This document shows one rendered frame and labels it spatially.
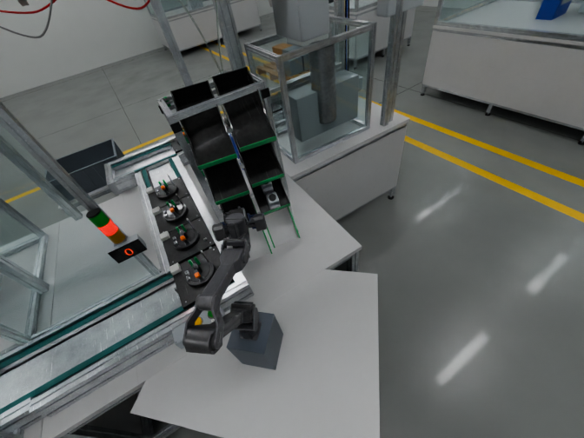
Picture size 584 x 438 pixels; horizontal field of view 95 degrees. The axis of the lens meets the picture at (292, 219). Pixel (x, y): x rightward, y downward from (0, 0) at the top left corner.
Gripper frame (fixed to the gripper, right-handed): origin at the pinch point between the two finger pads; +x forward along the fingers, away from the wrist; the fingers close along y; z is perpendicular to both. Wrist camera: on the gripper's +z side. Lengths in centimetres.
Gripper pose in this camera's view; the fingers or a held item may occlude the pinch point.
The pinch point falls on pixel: (239, 220)
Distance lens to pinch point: 101.6
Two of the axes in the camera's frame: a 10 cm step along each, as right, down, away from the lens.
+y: -9.7, 2.4, -1.0
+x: -2.1, -5.0, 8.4
